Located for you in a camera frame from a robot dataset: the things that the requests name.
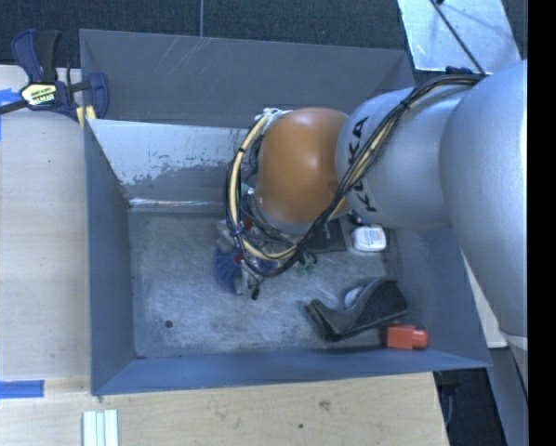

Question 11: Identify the grey metal bin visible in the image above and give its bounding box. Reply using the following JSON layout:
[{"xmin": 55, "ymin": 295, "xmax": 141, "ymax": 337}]
[{"xmin": 78, "ymin": 28, "xmax": 494, "ymax": 397}]

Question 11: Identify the dark green flat block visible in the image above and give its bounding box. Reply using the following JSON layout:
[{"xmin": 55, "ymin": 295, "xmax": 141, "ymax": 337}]
[{"xmin": 311, "ymin": 219, "xmax": 348, "ymax": 255}]

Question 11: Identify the pale wood flat board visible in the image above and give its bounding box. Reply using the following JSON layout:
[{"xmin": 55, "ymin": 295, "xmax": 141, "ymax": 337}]
[{"xmin": 0, "ymin": 109, "xmax": 93, "ymax": 382}]

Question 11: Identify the orange small block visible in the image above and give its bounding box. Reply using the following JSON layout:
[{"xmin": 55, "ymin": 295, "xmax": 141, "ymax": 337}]
[{"xmin": 385, "ymin": 323, "xmax": 430, "ymax": 351}]

